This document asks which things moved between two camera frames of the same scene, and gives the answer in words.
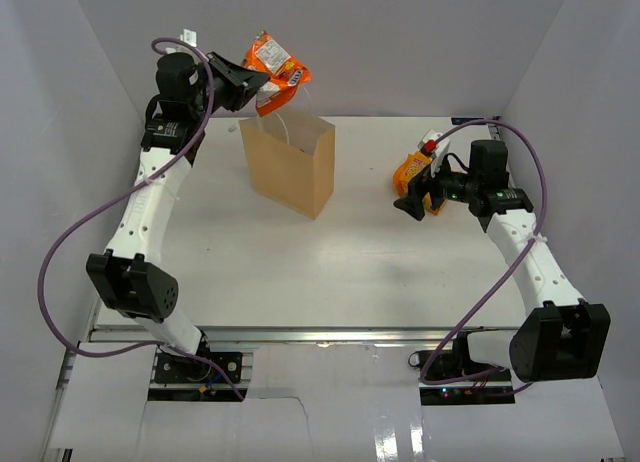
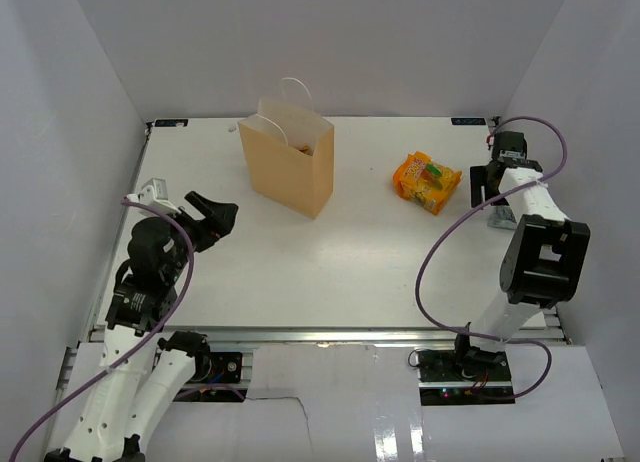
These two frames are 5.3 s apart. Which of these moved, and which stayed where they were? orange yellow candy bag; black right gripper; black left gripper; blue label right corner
Moved: black right gripper; black left gripper
Stayed: orange yellow candy bag; blue label right corner
